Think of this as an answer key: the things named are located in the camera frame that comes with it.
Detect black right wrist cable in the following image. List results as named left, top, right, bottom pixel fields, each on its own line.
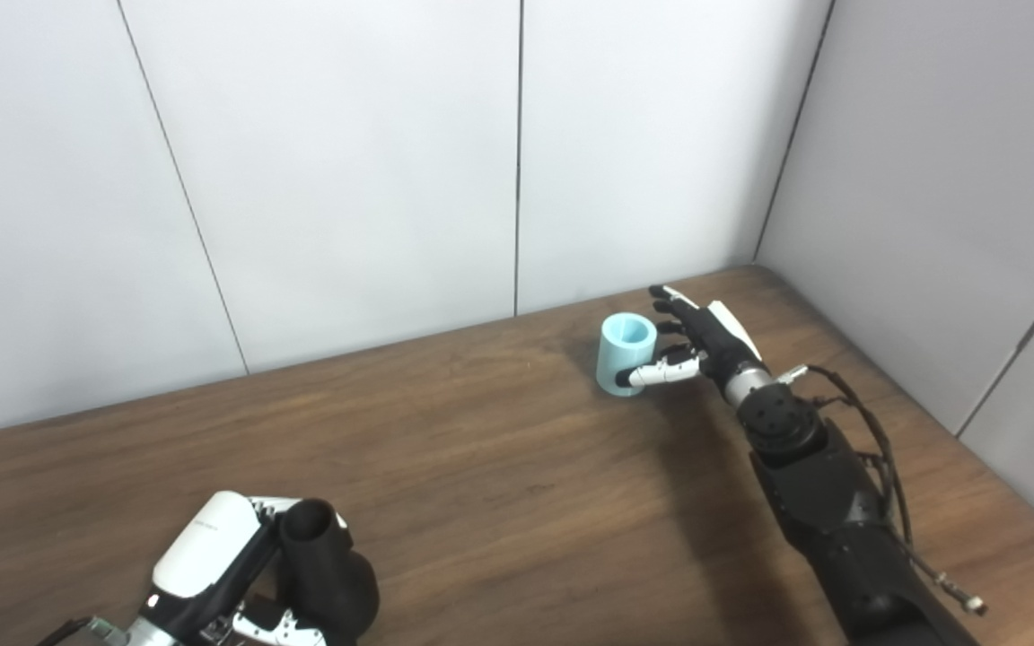
left=773, top=363, right=989, bottom=616

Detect light-blue hose piece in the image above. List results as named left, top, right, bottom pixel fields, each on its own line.
left=595, top=312, right=659, bottom=397

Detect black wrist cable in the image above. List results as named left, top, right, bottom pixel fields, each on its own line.
left=773, top=363, right=989, bottom=616
left=32, top=617, right=98, bottom=646

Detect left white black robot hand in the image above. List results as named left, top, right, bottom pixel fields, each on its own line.
left=127, top=490, right=343, bottom=646

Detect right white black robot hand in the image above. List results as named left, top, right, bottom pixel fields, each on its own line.
left=614, top=284, right=769, bottom=400

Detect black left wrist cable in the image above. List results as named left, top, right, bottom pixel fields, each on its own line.
left=32, top=617, right=98, bottom=646

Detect black funnel-shaped nozzle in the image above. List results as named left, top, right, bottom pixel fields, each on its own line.
left=276, top=499, right=381, bottom=646

